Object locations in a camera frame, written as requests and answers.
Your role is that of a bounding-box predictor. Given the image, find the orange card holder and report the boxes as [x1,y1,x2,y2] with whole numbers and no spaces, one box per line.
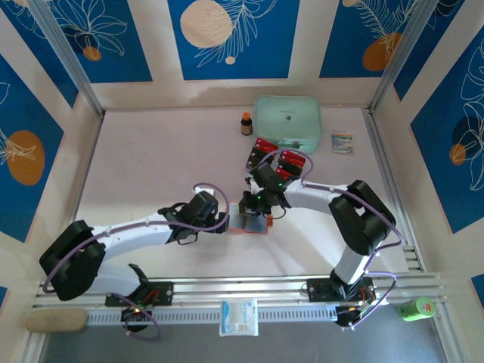
[228,203,274,234]

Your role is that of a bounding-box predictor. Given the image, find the red and black packets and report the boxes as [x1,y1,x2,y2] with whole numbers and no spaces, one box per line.
[244,136,308,185]

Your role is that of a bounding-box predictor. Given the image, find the mint green zipper pouch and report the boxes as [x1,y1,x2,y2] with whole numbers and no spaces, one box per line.
[252,95,323,155]

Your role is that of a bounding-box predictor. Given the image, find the small white blue packet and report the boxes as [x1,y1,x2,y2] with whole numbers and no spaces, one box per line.
[331,131,355,154]

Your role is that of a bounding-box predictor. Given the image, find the white blue gauze pack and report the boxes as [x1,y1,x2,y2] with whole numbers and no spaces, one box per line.
[218,298,260,337]

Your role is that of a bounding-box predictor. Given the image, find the beige foam pad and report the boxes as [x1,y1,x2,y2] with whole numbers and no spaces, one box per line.
[25,308,88,334]

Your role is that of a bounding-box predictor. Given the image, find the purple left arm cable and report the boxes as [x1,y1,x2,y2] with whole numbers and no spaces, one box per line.
[43,183,231,341]

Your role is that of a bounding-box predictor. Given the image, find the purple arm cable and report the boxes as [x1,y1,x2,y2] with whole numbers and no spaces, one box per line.
[43,183,231,341]
[259,150,405,332]

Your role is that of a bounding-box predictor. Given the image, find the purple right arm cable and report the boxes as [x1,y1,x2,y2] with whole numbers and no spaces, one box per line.
[259,150,405,332]

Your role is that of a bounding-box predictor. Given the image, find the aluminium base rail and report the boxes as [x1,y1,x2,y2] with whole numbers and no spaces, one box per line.
[32,274,451,309]

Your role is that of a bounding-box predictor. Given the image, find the white slotted cable duct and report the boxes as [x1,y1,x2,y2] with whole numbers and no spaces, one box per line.
[85,304,340,325]

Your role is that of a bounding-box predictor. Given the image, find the aluminium side rail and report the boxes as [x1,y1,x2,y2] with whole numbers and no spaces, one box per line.
[362,107,427,273]
[70,113,105,228]

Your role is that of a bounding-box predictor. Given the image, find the aluminium frame post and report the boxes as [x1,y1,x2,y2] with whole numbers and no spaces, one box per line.
[26,0,106,117]
[368,0,442,114]

